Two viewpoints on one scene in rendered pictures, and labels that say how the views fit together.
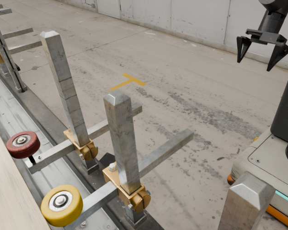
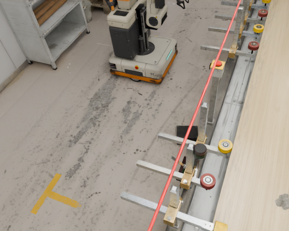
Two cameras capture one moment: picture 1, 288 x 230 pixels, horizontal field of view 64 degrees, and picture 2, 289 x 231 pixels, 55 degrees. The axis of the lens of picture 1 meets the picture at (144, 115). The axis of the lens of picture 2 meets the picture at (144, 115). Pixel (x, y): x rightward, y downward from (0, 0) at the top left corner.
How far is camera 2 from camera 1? 2.73 m
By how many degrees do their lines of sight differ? 75
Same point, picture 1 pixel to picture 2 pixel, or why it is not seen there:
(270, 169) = (158, 57)
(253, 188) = not seen: outside the picture
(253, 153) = (150, 63)
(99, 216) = (240, 58)
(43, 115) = (221, 92)
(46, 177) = (242, 79)
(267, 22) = not seen: outside the picture
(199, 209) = (180, 93)
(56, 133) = (226, 79)
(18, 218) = (268, 30)
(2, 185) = (267, 37)
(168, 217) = (192, 101)
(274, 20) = not seen: outside the picture
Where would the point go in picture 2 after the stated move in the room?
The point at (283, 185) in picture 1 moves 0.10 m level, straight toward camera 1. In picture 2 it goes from (165, 53) to (174, 54)
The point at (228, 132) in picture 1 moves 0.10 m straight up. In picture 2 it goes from (113, 96) to (111, 89)
